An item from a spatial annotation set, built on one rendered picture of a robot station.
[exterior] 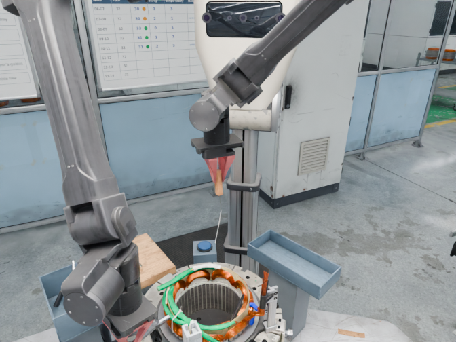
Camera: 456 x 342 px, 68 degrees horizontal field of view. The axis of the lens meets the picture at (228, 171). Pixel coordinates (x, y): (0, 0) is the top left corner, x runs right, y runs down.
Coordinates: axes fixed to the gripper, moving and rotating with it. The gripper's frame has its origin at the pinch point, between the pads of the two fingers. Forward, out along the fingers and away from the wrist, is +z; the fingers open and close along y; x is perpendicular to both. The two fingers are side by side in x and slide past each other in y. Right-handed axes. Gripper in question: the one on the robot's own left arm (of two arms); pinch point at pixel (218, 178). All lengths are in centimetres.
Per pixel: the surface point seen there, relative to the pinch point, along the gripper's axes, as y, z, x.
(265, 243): 19.1, 32.3, 12.8
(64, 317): -38.1, 28.7, 0.4
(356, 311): 104, 135, 52
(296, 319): 22, 49, -4
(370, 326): 46, 58, -8
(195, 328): -12.5, 18.1, -22.3
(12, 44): -73, -18, 201
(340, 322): 39, 57, -4
